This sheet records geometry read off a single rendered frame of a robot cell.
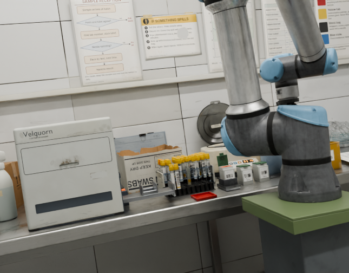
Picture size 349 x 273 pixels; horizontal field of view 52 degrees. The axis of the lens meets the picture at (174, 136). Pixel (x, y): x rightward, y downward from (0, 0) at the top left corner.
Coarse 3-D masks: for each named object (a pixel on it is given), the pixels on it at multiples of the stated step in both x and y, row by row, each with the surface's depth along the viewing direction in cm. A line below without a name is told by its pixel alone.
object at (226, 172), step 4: (220, 168) 125; (224, 168) 123; (228, 168) 123; (232, 168) 123; (220, 172) 125; (224, 172) 122; (228, 172) 123; (232, 172) 123; (220, 176) 126; (224, 176) 122; (228, 176) 123; (232, 176) 123
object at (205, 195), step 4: (204, 192) 120; (208, 192) 120; (192, 196) 117; (196, 196) 118; (200, 196) 117; (204, 196) 117; (208, 196) 113; (212, 196) 113; (216, 196) 114; (196, 200) 113; (200, 200) 112
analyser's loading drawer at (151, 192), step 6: (156, 186) 113; (168, 186) 120; (174, 186) 114; (144, 192) 112; (150, 192) 113; (156, 192) 113; (162, 192) 113; (168, 192) 114; (174, 192) 114; (126, 198) 111; (132, 198) 111; (138, 198) 111; (144, 198) 112
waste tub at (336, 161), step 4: (332, 144) 131; (336, 144) 132; (332, 148) 131; (336, 148) 132; (332, 152) 131; (336, 152) 132; (332, 156) 131; (336, 156) 132; (340, 156) 132; (332, 160) 131; (336, 160) 132; (340, 160) 132; (332, 164) 131; (336, 164) 132; (340, 164) 132; (336, 168) 132
